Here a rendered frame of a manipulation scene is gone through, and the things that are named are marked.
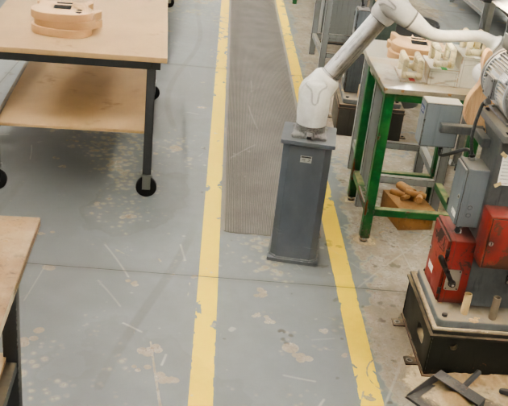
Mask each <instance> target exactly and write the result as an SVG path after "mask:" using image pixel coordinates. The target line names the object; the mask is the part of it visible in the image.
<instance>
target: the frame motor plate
mask: <svg viewBox="0 0 508 406"><path fill-rule="evenodd" d="M481 116H482V117H483V119H484V120H485V121H486V122H487V124H488V125H489V126H490V127H491V129H492V130H493V131H494V133H495V134H496V135H497V136H498V138H499V139H500V140H501V141H502V142H503V143H507V144H508V127H506V126H505V125H504V124H503V123H502V121H501V120H500V119H499V118H498V116H497V115H496V114H495V113H494V112H493V111H492V110H491V109H490V108H489V107H483V109H482V111H481Z"/></svg>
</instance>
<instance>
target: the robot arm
mask: <svg viewBox="0 0 508 406"><path fill-rule="evenodd" d="M393 23H396V24H398V25H400V26H401V27H404V28H405V29H407V30H408V31H411V32H413V33H415V34H416V35H419V36H421V37H423V38H424V39H427V40H430V41H432V42H436V43H456V42H480V43H482V44H484V45H485V46H486V48H489V49H490V50H491V51H492V52H493V54H494V53H495V52H497V51H499V50H501V49H503V47H502V45H503V42H504V38H505V36H501V35H500V36H494V35H491V34H490V33H488V32H485V31H445V30H439V29H436V28H434V27H432V26H431V25H430V24H429V23H428V22H427V21H426V20H425V19H424V18H423V16H422V15H421V14H420V13H419V12H417V10H416V9H415V8H413V7H412V5H411V4H410V2H409V0H377V1H376V3H375V4H374V6H373V7H372V9H371V14H370V15H369V17H368V18H367V19H366V20H365V21H364V22H363V23H362V24H361V25H360V26H359V27H358V29H357V30H356V31H355V32H354V33H353V34H352V36H351V37H350V38H349V39H348V40H347V42H346V43H345V44H344V45H343V46H342V47H341V49H340V50H338V52H337V53H336V54H335V55H334V56H333V57H332V58H331V60H330V61H329V62H328V63H327V64H326V65H325V67H324V68H323V67H321V68H317V69H315V70H314V71H313V72H312V73H311V74H310V75H309V76H308V77H306V78H305V79H304V80H303V81H302V83H301V84H300V87H299V90H298V108H297V121H296V123H294V132H293V133H292V134H291V137H293V138H301V139H306V140H307V141H311V140H312V139H313V140H318V141H322V142H326V141H327V137H326V134H327V131H328V128H327V127H326V124H327V117H328V113H329V107H330V100H331V96H332V95H333V93H334V92H335V91H336V90H337V89H338V86H339V82H338V80H339V79H340V78H341V77H342V75H343V74H344V73H345V72H346V71H347V70H348V68H349V67H350V66H351V65H352V64H353V63H354V62H355V61H356V59H357V58H358V57H359V56H360V55H361V54H362V52H363V51H364V50H365V49H366V48H367V47H368V46H369V45H370V44H371V43H372V42H373V41H374V40H375V38H376V37H377V36H378V35H379V34H380V33H381V31H382V30H383V29H384V28H385V27H388V26H390V25H392V24H393ZM480 75H481V63H479V64H477V65H476V66H475V67H474V68H473V80H474V81H475V82H476V83H477V82H478V80H479V78H480Z"/></svg>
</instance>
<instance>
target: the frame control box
mask: <svg viewBox="0 0 508 406"><path fill-rule="evenodd" d="M463 108H464V106H463V104H462V103H461V102H460V100H459V99H456V98H447V97H430V96H423V100H422V105H421V109H420V113H419V117H418V125H417V129H416V133H415V139H416V141H417V142H418V145H419V146H428V147H438V156H440V157H445V156H449V155H454V154H456V153H460V152H463V151H467V152H468V157H469V155H470V149H469V148H467V147H465V148H461V149H458V150H454V151H450V152H448V153H443V154H442V153H441V151H442V149H443V147H446V148H454V147H455V144H456V137H457V135H454V134H444V133H440V132H439V124H440V123H441V122H449V123H459V124H460V120H461V116H462V112H463Z"/></svg>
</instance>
